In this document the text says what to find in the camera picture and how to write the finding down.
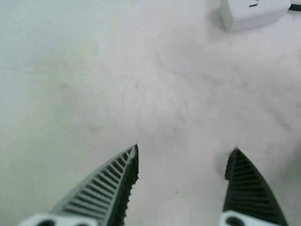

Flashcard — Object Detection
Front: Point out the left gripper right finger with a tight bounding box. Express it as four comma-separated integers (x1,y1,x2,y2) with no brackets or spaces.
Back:
219,147,289,226

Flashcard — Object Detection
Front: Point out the white power strip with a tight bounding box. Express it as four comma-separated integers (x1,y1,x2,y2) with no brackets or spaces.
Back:
219,0,292,32

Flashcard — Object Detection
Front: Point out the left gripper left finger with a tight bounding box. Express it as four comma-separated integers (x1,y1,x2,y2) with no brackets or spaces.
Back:
14,144,139,226

